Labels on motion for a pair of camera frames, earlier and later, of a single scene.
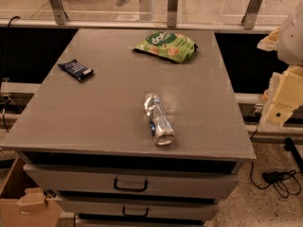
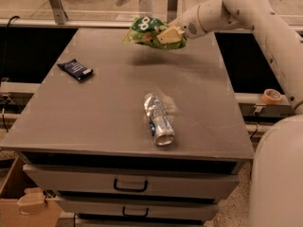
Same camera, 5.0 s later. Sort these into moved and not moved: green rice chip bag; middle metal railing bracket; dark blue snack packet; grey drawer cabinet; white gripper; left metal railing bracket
Moved: green rice chip bag; white gripper
Not moved: middle metal railing bracket; left metal railing bracket; dark blue snack packet; grey drawer cabinet
